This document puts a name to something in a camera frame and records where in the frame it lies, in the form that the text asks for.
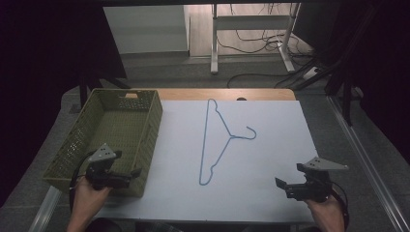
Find black stand leg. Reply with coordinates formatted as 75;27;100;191
76;75;132;109

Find white metal desk frame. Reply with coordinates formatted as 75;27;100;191
210;3;302;76

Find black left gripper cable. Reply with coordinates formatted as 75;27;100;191
68;150;98;212

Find white paper sheet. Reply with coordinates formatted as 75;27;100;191
95;99;321;224

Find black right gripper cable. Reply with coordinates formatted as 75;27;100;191
328;179;351;230

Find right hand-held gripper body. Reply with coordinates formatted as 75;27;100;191
284;157;350;204

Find white panel board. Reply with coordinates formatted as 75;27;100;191
102;4;190;55

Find person's left hand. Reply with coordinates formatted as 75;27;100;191
71;176;112;212

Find green plastic basket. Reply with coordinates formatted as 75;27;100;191
42;88;164;198

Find aluminium floor rail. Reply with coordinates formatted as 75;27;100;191
28;186;63;232
326;95;410;232

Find white power strip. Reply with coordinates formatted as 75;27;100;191
302;66;321;80

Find black curtain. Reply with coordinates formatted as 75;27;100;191
291;0;410;165
0;0;129;207

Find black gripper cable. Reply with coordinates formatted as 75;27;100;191
328;179;351;230
68;150;98;212

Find black floor cables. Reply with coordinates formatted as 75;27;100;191
216;3;323;90

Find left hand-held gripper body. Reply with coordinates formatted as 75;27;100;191
84;143;133;191

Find person's right hand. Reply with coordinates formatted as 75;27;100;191
304;194;345;224

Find blue wire hanger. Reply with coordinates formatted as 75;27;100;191
198;98;258;187

